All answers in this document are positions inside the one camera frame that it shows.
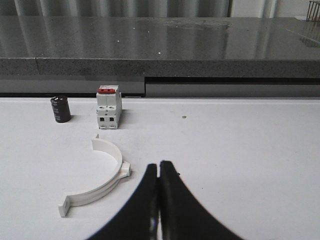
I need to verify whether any black cylindrical capacitor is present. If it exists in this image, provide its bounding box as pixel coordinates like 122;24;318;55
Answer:
50;95;71;123

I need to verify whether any white circuit breaker red switch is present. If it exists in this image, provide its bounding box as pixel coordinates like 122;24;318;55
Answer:
96;85;122;130

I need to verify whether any grey stone counter ledge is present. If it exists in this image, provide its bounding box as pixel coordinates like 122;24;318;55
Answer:
0;16;320;98

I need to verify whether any white half pipe clamp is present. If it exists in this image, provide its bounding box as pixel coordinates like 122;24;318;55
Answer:
58;134;131;218

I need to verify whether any metal wire rack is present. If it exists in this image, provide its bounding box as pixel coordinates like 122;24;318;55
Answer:
305;0;320;22

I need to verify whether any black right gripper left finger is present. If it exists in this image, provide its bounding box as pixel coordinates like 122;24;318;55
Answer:
89;163;159;240

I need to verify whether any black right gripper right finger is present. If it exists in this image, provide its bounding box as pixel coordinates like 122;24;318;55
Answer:
159;160;241;240

